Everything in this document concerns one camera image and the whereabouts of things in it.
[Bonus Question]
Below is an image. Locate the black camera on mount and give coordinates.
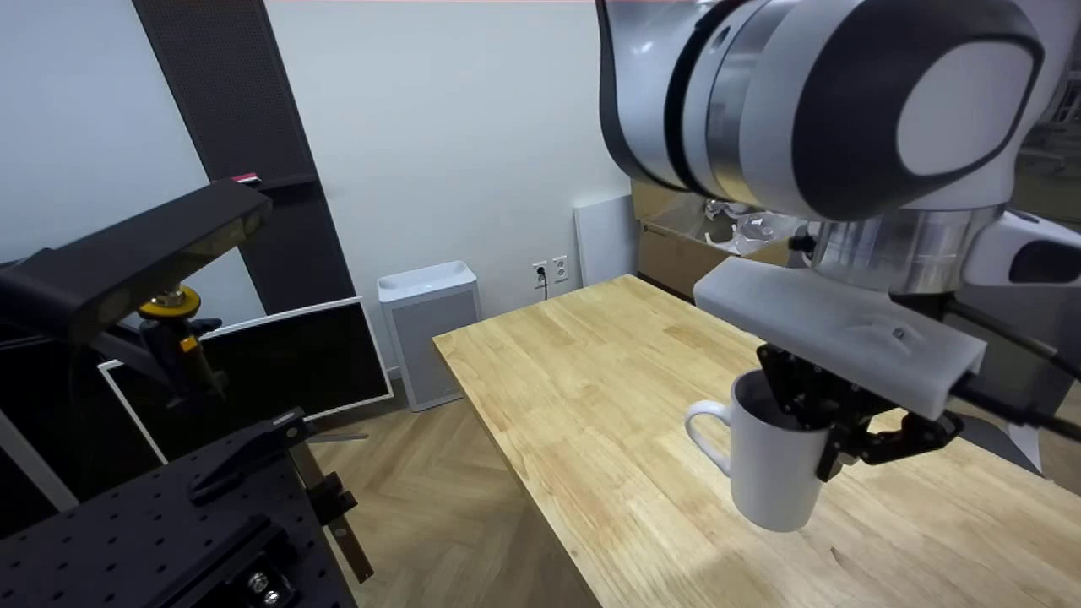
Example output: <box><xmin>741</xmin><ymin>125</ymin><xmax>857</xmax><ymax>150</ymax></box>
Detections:
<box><xmin>0</xmin><ymin>183</ymin><xmax>274</xmax><ymax>340</ymax></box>

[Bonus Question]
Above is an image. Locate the clear plastic wrap bundle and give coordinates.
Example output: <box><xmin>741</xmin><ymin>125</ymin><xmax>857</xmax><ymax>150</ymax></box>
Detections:
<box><xmin>701</xmin><ymin>200</ymin><xmax>803</xmax><ymax>258</ymax></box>

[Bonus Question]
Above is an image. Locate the black perforated breadboard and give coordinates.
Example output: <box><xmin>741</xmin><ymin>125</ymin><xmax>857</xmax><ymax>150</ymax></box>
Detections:
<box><xmin>0</xmin><ymin>418</ymin><xmax>354</xmax><ymax>608</ymax></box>

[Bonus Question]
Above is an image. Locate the white air purifier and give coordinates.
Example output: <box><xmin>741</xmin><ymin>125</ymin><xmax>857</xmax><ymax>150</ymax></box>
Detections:
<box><xmin>377</xmin><ymin>259</ymin><xmax>475</xmax><ymax>409</ymax></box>

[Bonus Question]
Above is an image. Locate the open cardboard box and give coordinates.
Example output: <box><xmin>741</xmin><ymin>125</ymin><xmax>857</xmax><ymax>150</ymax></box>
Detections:
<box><xmin>631</xmin><ymin>183</ymin><xmax>786</xmax><ymax>300</ymax></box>

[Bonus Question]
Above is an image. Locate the white leaning panel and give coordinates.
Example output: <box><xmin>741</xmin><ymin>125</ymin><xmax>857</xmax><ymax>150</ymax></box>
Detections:
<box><xmin>573</xmin><ymin>197</ymin><xmax>636</xmax><ymax>285</ymax></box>

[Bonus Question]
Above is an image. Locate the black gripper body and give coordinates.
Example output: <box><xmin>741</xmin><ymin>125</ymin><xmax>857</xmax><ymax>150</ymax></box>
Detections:
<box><xmin>756</xmin><ymin>346</ymin><xmax>894</xmax><ymax>452</ymax></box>

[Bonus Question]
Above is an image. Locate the black framed monitor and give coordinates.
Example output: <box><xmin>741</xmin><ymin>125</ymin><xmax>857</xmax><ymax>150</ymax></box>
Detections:
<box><xmin>99</xmin><ymin>299</ymin><xmax>393</xmax><ymax>462</ymax></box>

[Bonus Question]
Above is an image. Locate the dark diagonal wall beam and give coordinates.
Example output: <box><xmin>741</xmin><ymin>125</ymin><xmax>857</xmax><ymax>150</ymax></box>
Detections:
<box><xmin>133</xmin><ymin>0</ymin><xmax>354</xmax><ymax>310</ymax></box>

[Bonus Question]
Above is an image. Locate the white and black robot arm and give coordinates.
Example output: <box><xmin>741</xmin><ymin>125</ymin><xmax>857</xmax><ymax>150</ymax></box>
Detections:
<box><xmin>596</xmin><ymin>0</ymin><xmax>1076</xmax><ymax>476</ymax></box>

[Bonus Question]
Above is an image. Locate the white ceramic mug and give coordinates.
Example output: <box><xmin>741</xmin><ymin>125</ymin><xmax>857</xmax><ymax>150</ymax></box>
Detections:
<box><xmin>683</xmin><ymin>372</ymin><xmax>828</xmax><ymax>533</ymax></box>

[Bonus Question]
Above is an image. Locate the white wall outlet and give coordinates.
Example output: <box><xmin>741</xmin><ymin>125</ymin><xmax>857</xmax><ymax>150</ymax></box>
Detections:
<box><xmin>529</xmin><ymin>254</ymin><xmax>571</xmax><ymax>289</ymax></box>

